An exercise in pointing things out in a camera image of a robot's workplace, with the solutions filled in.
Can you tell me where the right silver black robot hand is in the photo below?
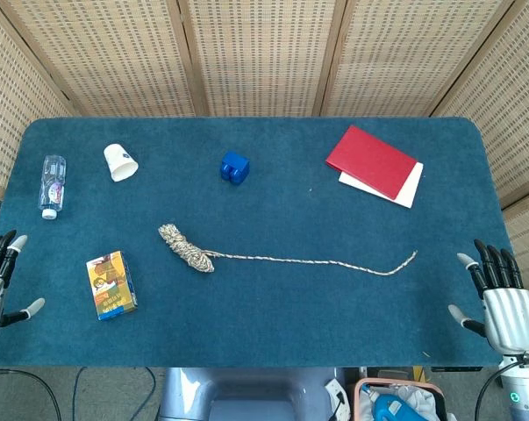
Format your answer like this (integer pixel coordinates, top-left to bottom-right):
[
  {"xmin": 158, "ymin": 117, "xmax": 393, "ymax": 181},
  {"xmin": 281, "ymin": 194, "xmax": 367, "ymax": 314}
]
[{"xmin": 447, "ymin": 239, "xmax": 529, "ymax": 354}]

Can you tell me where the beige speckled braided rope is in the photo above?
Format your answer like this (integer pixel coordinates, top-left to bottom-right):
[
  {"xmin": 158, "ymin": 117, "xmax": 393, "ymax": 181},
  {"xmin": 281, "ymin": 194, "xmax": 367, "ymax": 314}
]
[{"xmin": 158, "ymin": 223, "xmax": 419, "ymax": 278}]

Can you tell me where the yellow printed carton box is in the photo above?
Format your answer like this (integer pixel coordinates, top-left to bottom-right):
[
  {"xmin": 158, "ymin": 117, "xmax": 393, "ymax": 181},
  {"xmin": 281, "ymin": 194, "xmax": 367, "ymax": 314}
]
[{"xmin": 85, "ymin": 250, "xmax": 139, "ymax": 321}]

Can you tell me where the white cloth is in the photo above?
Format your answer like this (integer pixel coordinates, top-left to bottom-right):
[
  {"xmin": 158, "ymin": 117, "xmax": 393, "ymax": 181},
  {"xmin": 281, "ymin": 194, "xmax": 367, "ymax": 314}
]
[{"xmin": 390, "ymin": 385, "xmax": 437, "ymax": 421}]

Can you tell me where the clear plastic water bottle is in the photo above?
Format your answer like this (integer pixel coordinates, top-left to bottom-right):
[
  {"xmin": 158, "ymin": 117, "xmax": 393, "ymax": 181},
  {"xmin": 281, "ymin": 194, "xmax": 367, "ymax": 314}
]
[{"xmin": 38, "ymin": 154, "xmax": 68, "ymax": 220}]

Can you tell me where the blue spray bottle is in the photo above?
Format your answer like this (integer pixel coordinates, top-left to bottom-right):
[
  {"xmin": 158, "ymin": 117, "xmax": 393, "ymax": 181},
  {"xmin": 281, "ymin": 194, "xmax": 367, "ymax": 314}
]
[{"xmin": 362, "ymin": 383, "xmax": 406, "ymax": 421}]

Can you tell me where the white paper sheet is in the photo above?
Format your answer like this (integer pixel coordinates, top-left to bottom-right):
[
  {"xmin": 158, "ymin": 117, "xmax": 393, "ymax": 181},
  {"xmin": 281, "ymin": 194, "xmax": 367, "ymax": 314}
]
[{"xmin": 338, "ymin": 161, "xmax": 425, "ymax": 209}]

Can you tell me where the pink plastic basket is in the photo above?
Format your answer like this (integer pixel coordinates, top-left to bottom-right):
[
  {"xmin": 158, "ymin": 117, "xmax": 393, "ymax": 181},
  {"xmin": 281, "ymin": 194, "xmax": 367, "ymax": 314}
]
[{"xmin": 354, "ymin": 377, "xmax": 449, "ymax": 421}]

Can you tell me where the white paper cup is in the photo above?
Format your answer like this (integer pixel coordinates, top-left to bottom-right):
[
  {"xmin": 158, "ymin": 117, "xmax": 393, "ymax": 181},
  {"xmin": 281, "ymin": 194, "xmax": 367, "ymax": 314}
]
[{"xmin": 104, "ymin": 142, "xmax": 140, "ymax": 183}]

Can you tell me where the white power strip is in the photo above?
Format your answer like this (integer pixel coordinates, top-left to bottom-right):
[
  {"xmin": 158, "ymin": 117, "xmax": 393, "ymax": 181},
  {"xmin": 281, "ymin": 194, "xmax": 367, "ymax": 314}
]
[{"xmin": 325, "ymin": 379, "xmax": 351, "ymax": 416}]

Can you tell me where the red booklet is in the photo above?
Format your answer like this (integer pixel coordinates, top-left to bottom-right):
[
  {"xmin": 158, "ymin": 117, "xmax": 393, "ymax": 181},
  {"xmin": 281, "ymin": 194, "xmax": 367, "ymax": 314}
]
[{"xmin": 325, "ymin": 125, "xmax": 418, "ymax": 202}]

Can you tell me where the blue carpet table cover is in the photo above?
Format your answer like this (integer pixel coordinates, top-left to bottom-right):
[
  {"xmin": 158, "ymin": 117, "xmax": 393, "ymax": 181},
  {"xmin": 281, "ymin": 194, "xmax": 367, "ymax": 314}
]
[{"xmin": 0, "ymin": 116, "xmax": 529, "ymax": 368}]

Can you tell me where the grey robot torso base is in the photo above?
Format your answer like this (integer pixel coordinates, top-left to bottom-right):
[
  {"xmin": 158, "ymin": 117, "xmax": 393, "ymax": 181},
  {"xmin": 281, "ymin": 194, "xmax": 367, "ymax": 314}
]
[{"xmin": 158, "ymin": 367, "xmax": 348, "ymax": 421}]

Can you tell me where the blue plastic building block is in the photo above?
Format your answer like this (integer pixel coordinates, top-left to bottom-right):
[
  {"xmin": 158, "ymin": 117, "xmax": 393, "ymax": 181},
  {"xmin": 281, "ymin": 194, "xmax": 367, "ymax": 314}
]
[{"xmin": 220, "ymin": 151, "xmax": 251, "ymax": 185}]

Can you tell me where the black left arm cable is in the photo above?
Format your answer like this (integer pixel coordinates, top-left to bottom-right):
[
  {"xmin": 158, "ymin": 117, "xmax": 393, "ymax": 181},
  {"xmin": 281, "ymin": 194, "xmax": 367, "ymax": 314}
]
[{"xmin": 0, "ymin": 367, "xmax": 64, "ymax": 421}]

